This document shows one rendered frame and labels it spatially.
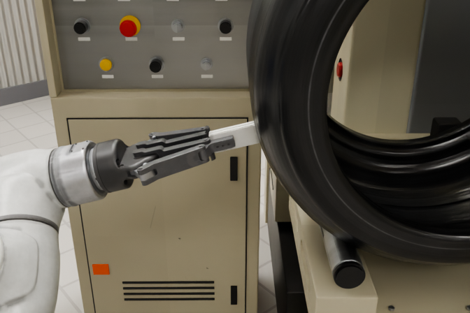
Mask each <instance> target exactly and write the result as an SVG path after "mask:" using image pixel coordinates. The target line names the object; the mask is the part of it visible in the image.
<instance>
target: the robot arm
mask: <svg viewBox="0 0 470 313"><path fill-rule="evenodd" d="M149 138H150V139H149V140H148V141H146V140H144V141H141V142H138V143H136V144H134V145H132V146H127V145H125V143H124V142H123V141H122V140H120V139H118V138H116V139H113V140H107V141H104V142H101V143H97V144H96V143H94V142H93V141H90V140H86V141H84V142H81V143H75V144H72V145H67V146H61V147H58V148H55V149H47V150H45V149H33V150H25V151H21V152H15V153H12V154H8V155H5V156H1V157H0V313H55V308H56V304H57V295H58V289H59V275H60V251H59V227H60V224H61V222H62V218H63V216H64V213H65V208H69V207H75V206H78V205H81V204H84V203H90V202H93V201H99V200H102V199H104V198H105V197H106V195H107V193H111V192H114V191H120V190H123V189H128V188H130V187H131V186H132V184H133V181H134V179H138V178H139V179H140V180H141V183H142V185H143V186H147V185H149V184H151V183H153V182H154V181H156V180H158V179H161V178H163V177H167V176H170V175H173V174H175V173H179V172H181V171H184V170H187V169H190V168H193V167H195V166H199V165H201V164H204V163H207V162H209V161H210V159H209V157H211V161H213V160H215V159H216V158H215V153H218V152H223V151H227V150H232V149H236V148H240V147H245V146H249V145H254V144H257V143H259V139H258V137H257V132H256V129H255V124H254V121H252V122H246V123H243V124H238V125H234V126H229V127H226V128H222V129H217V130H214V131H211V130H210V127H209V126H203V127H197V128H192V129H182V130H177V131H167V132H152V133H149Z"/></svg>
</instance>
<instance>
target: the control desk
mask: <svg viewBox="0 0 470 313"><path fill-rule="evenodd" d="M34 1H35V6H36V14H37V19H38V28H39V32H40V37H41V45H42V51H43V58H44V64H45V72H46V77H47V81H48V90H49V95H50V97H51V98H50V100H51V106H52V114H53V119H54V123H55V132H56V137H57V145H58V147H61V146H67V145H72V144H75V143H81V142H84V141H86V140H90V141H93V142H94V143H96V144H97V143H101V142H104V141H107V140H113V139H116V138H118V139H120V140H122V141H123V142H124V143H125V145H127V146H132V145H134V144H136V143H138V142H141V141H144V140H146V141H148V140H149V139H150V138H149V133H152V132H167V131H177V130H182V129H192V128H197V127H203V126H209V127H210V130H211V131H214V130H217V129H222V128H226V127H229V126H234V125H238V124H243V123H246V122H252V121H253V117H252V109H251V103H250V89H249V82H248V67H247V58H246V38H247V29H248V20H249V15H250V9H251V5H252V0H34ZM261 154H262V147H261V145H260V143H257V144H254V145H249V146H245V147H240V148H236V149H232V150H227V151H223V152H218V153H215V158H216V159H215V160H213V161H211V157H209V159H210V161H209V162H207V163H204V164H201V165H199V166H195V167H193V168H190V169H187V170H184V171H181V172H179V173H175V174H173V175H170V176H167V177H163V178H161V179H158V180H156V181H154V182H153V183H151V184H149V185H147V186H143V185H142V183H141V180H140V179H139V178H138V179H134V181H133V184H132V186H131V187H130V188H128V189H123V190H120V191H114V192H111V193H107V195H106V197H105V198H104V199H102V200H99V201H93V202H90V203H84V204H81V205H78V206H75V207H69V208H68V212H69V221H70V226H71V234H72V239H73V247H74V252H75V257H76V265H77V270H78V279H79V283H80V292H81V296H82V302H83V309H84V313H257V304H258V274H259V214H260V184H261ZM92 264H108V267H109V273H110V274H109V275H94V274H93V269H92Z"/></svg>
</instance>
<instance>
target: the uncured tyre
mask: <svg viewBox="0 0 470 313"><path fill-rule="evenodd" d="M368 1H369V0H252V5H251V9H250V15H249V20H248V29H247V38H246V58H247V67H248V82H249V89H250V103H251V109H252V117H253V121H254V124H255V129H256V132H257V137H258V139H259V143H260V145H261V147H262V151H263V153H264V156H265V157H266V160H267V161H268V163H269V165H270V167H271V169H272V171H273V173H274V174H275V176H276V177H277V179H278V181H279V182H280V183H281V185H282V186H283V188H284V189H285V190H286V192H287V193H288V194H289V195H290V196H291V197H292V199H293V200H294V201H295V202H296V203H297V205H298V206H299V207H300V208H301V209H302V210H303V211H304V212H305V213H306V214H307V215H308V216H309V217H310V218H311V219H312V220H313V221H315V222H316V223H317V224H318V225H320V226H321V227H323V228H324V229H325V230H326V231H328V232H329V233H331V234H332V235H334V236H335V237H337V238H338V239H340V240H342V241H344V242H346V243H348V244H349V245H352V246H353V247H356V248H358V249H361V250H362V251H365V252H368V253H370V254H374V255H376V256H380V257H383V258H386V259H391V260H395V261H401V262H405V263H414V264H422V265H462V264H469V263H470V118H469V119H467V120H466V121H464V122H462V123H461V124H458V125H457V126H454V127H453V128H451V129H448V130H446V131H443V132H440V133H437V134H434V135H431V136H426V137H423V138H415V139H408V140H388V139H382V138H374V137H371V136H367V135H364V134H362V133H358V132H356V131H353V130H352V129H349V128H348V127H346V126H344V125H342V124H341V123H340V122H338V121H336V120H335V119H334V118H333V117H332V116H331V115H329V114H328V113H327V97H328V91H329V83H330V79H331V75H332V71H333V67H334V63H335V61H336V58H337V55H338V53H339V50H340V48H341V45H342V43H343V41H344V39H345V37H346V35H347V33H348V31H349V29H350V28H351V26H352V24H353V22H354V21H355V19H356V18H357V16H358V15H359V13H360V12H361V10H362V9H363V7H365V5H366V4H367V2H368Z"/></svg>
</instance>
